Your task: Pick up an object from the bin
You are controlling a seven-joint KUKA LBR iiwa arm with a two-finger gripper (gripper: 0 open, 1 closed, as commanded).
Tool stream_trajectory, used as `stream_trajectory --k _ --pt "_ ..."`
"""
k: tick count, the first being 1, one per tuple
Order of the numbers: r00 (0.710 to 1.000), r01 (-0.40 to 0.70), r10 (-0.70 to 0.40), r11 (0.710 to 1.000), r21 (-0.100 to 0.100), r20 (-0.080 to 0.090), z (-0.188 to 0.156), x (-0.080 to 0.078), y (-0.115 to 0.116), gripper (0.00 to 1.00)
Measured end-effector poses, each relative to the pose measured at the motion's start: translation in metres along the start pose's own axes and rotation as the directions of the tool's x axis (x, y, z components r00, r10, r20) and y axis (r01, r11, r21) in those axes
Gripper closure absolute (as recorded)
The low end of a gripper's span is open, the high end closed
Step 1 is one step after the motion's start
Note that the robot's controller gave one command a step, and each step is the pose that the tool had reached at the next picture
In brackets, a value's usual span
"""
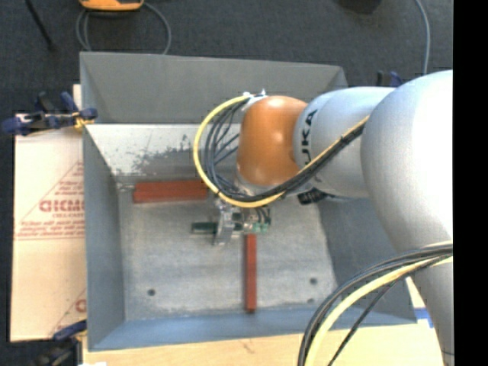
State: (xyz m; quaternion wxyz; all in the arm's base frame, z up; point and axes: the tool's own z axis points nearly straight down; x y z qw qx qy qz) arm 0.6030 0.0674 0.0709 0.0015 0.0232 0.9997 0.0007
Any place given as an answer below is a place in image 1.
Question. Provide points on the dark green flat block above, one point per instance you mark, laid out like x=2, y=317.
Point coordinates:
x=203, y=228

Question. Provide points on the red-brown flat block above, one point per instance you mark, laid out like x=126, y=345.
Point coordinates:
x=167, y=191
x=250, y=273

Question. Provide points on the grey metal bin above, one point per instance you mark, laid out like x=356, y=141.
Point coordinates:
x=171, y=265

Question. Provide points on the brown cardboard board, red print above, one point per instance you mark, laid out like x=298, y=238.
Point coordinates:
x=45, y=242

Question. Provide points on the black cylinder on white bracket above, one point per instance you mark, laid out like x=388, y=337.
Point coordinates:
x=310, y=196

